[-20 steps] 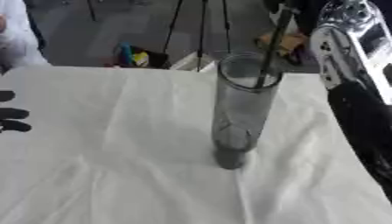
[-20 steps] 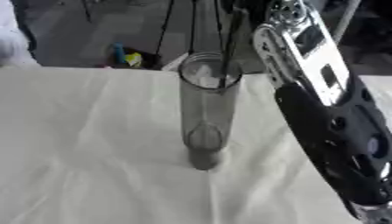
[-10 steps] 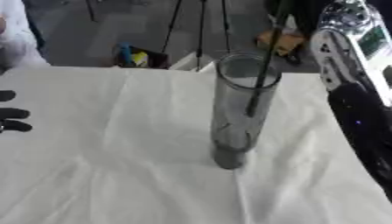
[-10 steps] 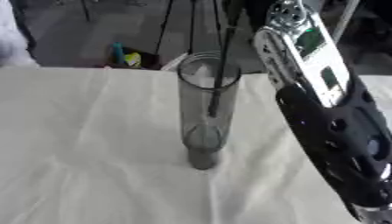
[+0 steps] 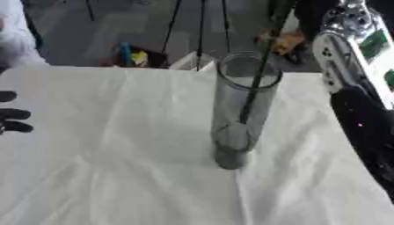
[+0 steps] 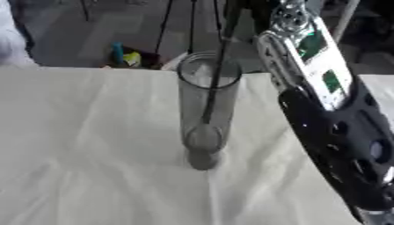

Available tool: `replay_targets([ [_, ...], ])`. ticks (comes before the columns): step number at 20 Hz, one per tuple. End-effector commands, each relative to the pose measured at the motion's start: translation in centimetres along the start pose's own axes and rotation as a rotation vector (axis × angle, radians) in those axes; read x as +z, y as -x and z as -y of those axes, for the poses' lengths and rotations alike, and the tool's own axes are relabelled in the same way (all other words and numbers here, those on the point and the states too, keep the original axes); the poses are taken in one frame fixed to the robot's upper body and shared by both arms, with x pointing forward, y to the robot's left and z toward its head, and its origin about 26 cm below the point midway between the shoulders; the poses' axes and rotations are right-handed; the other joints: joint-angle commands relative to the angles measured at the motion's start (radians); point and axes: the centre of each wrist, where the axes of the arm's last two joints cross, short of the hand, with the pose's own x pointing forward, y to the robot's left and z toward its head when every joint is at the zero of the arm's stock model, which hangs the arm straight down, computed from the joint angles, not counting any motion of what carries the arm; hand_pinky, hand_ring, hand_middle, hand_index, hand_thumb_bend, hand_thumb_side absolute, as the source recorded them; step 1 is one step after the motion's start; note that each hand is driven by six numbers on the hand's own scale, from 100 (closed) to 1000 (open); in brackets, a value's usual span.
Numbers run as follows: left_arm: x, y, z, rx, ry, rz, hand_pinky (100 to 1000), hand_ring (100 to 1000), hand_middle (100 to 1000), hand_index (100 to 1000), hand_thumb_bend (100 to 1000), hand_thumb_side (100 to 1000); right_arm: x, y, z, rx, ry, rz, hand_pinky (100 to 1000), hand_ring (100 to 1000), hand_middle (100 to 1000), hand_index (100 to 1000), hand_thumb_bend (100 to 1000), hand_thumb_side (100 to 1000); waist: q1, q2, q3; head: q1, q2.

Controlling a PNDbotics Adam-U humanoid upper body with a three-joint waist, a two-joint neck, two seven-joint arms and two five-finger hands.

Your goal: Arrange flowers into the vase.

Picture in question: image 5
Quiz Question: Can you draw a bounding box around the dark bag with colourful items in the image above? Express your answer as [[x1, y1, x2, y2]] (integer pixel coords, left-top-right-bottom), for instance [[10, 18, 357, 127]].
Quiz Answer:
[[99, 41, 170, 69]]

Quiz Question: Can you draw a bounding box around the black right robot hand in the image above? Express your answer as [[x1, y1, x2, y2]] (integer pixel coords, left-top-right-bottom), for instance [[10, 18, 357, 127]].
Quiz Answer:
[[329, 85, 394, 204]]

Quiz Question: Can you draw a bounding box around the clear glass cylinder vase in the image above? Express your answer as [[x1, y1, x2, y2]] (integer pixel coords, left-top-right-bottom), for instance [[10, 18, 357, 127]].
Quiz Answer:
[[209, 51, 285, 171]]

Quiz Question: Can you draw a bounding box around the white box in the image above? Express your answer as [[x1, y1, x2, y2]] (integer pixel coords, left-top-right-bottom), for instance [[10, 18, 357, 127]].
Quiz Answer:
[[167, 51, 221, 73]]

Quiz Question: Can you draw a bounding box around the thin black stand leg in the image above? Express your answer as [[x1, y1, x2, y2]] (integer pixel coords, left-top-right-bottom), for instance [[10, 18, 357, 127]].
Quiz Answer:
[[83, 0, 98, 22]]

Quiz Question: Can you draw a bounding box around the dark flower stem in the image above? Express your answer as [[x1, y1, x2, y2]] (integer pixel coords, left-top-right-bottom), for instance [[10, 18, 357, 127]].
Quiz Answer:
[[237, 0, 299, 125]]

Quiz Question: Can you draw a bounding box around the orange brown object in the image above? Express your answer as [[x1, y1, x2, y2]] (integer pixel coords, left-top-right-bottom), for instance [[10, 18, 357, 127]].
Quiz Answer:
[[253, 28, 310, 64]]

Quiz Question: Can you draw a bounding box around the person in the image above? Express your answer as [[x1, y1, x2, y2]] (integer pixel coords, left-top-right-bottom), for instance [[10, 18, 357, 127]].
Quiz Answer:
[[0, 0, 49, 73]]

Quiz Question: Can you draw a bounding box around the black tripod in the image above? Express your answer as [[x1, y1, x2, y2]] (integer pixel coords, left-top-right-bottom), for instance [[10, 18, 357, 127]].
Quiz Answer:
[[160, 0, 233, 72]]

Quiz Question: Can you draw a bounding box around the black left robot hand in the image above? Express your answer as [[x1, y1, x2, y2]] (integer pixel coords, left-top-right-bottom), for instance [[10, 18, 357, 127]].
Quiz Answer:
[[0, 90, 36, 136]]

